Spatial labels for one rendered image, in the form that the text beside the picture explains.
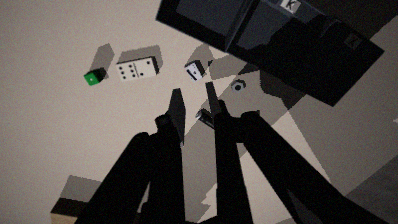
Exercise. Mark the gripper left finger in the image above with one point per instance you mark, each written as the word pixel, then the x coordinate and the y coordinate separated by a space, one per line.
pixel 118 197

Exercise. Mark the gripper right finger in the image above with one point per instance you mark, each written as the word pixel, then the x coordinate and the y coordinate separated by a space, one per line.
pixel 306 194

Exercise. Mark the black rack of bins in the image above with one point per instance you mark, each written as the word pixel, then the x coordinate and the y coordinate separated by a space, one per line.
pixel 274 41

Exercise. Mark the white domino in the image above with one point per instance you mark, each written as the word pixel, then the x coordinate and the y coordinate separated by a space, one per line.
pixel 136 69

